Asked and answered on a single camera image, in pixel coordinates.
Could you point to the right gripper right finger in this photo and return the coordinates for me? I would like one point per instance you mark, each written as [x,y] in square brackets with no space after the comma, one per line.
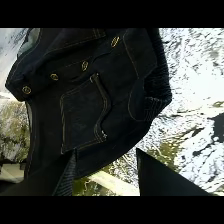
[160,180]

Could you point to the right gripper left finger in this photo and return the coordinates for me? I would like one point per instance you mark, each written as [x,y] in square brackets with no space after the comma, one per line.
[65,181]

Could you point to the dark denim jacket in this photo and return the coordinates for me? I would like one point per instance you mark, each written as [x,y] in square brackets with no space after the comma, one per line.
[86,100]

